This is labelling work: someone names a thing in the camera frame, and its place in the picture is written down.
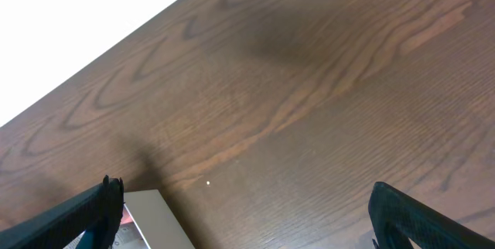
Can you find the white box pink interior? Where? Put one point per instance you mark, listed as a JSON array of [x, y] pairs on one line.
[[148, 223]]

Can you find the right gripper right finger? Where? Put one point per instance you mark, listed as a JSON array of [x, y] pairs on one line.
[[399, 221]]

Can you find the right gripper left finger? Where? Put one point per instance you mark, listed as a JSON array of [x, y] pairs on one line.
[[94, 215]]

